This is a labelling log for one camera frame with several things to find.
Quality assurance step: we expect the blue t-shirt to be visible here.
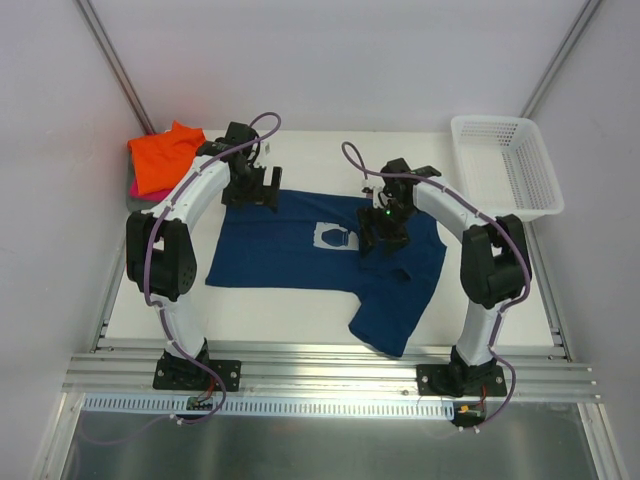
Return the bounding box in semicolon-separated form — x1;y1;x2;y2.
205;190;446;358

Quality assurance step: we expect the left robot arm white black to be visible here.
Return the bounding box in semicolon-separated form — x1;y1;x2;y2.
125;112;282;388

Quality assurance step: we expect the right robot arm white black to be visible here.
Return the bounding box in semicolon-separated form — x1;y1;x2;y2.
356;158;532;397

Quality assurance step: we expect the pink folded t-shirt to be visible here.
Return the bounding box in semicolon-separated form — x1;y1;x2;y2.
128;180;174;203

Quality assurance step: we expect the orange folded t-shirt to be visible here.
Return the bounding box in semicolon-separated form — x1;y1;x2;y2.
127;121;206;200

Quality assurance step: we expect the grey folded t-shirt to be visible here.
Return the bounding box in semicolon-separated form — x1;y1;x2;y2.
125;162;158;212

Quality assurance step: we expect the white plastic basket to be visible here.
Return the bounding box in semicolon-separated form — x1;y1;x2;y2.
450;115;565;222

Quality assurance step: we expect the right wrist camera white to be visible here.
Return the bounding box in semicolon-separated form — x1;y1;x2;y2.
362;185;383;208

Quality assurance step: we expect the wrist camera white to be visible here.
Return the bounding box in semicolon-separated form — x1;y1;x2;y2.
255;141;271;168
362;185;383;208

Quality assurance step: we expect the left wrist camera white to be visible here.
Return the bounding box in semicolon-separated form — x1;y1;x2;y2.
255;141;271;168

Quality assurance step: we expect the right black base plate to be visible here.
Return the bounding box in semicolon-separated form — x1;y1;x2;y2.
416;362;507;398

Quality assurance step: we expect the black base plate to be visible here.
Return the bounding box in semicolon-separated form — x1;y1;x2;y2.
416;362;507;398
152;353;242;392

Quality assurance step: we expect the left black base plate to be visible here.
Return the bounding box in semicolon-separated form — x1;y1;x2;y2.
152;353;242;392

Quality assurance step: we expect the aluminium mounting rail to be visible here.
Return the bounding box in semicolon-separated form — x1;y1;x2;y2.
62;339;604;403

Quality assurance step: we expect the white slotted cable duct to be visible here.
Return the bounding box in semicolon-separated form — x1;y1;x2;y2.
82;394;454;421

